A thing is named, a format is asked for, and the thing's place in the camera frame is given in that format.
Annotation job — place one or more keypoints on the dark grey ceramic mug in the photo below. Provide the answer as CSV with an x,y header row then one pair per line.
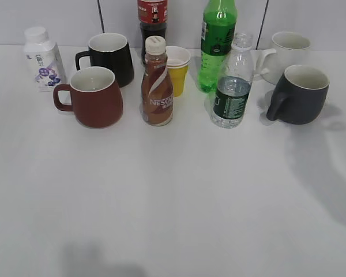
x,y
299,96

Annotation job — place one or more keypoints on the clear water bottle green label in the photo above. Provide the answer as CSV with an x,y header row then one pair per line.
x,y
234,83

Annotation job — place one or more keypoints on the white blueberry yogurt carton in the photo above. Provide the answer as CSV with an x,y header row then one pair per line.
x,y
44,59

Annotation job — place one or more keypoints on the white ceramic mug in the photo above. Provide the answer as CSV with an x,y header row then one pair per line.
x,y
286,49

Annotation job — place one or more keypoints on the dark cola bottle red label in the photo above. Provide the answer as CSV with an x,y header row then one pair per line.
x,y
153,17

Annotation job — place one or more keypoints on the brown Nescafe coffee bottle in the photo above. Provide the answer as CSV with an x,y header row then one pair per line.
x,y
156,89

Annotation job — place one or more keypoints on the black ceramic mug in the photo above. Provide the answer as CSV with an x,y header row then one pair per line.
x,y
111,51

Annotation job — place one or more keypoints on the stacked yellow paper cups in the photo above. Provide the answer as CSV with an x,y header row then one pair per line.
x,y
178,64

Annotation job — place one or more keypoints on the green soda bottle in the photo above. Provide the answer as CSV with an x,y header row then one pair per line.
x,y
218,27

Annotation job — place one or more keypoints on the red ceramic mug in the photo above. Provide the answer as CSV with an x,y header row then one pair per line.
x,y
93,95

